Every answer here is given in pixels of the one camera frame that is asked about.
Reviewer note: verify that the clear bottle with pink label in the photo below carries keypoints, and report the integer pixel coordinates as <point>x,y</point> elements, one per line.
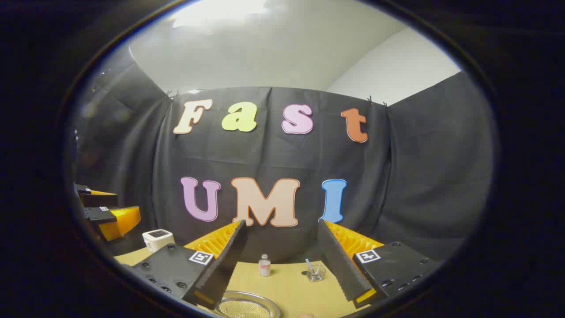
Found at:
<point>264,267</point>

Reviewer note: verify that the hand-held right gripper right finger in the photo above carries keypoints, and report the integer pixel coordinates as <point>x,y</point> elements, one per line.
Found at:
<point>337,265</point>

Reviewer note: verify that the pile of yellow soybeans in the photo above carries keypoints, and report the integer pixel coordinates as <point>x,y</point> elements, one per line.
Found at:
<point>245,309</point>

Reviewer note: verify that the black backdrop cloth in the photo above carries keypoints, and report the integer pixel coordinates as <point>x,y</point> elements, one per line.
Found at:
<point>419,176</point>

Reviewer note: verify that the white straw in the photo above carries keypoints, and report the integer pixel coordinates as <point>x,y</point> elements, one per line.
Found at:
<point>309,265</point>

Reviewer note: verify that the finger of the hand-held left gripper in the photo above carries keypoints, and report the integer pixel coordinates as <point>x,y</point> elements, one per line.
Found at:
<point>99,199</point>
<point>126,221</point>

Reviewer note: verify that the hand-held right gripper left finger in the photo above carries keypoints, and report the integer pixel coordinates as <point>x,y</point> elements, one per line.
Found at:
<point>229,260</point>

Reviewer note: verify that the white toaster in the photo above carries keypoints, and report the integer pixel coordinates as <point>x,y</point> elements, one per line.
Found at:
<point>158,240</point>

